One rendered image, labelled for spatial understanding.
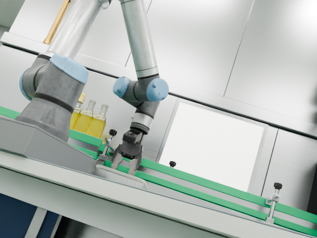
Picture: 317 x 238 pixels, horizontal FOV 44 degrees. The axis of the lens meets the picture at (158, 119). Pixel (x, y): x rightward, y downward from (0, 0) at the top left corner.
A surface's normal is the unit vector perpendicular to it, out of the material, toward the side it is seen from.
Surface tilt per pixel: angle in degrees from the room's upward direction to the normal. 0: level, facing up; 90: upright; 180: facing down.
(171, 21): 90
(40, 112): 75
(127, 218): 90
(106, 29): 90
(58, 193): 90
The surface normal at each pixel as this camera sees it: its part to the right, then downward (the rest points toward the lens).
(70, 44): 0.55, -0.04
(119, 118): -0.04, -0.33
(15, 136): -0.41, -0.41
